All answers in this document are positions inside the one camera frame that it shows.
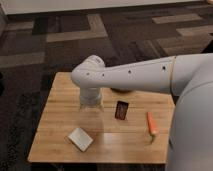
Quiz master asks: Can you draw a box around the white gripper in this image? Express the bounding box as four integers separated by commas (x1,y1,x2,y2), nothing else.
79,88,102,108

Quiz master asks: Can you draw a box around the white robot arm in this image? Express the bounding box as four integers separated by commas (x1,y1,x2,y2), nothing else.
71,53,213,171

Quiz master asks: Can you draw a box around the white rectangular eraser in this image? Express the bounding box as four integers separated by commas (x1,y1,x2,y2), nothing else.
68,127,93,152

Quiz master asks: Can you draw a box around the dark round bowl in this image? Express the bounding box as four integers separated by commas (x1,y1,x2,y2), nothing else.
110,88,133,93

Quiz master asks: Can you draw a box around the dark brown snack packet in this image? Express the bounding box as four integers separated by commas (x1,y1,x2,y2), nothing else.
115,101,129,120

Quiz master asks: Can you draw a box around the wooden table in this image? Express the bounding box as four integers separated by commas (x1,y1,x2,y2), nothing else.
28,72,174,164

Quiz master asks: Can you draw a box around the orange carrot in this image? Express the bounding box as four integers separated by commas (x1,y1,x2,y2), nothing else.
147,112,158,141

